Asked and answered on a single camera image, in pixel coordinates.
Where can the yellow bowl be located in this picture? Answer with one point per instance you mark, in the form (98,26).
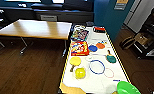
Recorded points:
(80,73)

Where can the green bowl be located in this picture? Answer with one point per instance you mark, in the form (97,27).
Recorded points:
(128,88)

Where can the yellow table tennis paddle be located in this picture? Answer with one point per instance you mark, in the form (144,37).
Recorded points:
(75,61)

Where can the blue bowl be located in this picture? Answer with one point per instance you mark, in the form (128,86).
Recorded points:
(92,48)

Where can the red black device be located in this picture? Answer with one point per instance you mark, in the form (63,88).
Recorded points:
(99,29)

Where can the green table tennis paddle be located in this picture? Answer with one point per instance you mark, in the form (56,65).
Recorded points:
(111,59)

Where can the black cushion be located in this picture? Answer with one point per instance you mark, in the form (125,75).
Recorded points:
(78,5)

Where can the dark window bench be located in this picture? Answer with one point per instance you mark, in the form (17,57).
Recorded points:
(23,11)

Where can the black wheeled cart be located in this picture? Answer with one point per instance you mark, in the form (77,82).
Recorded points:
(148,41)

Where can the yellow wall sign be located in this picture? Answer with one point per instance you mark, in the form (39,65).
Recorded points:
(121,4)

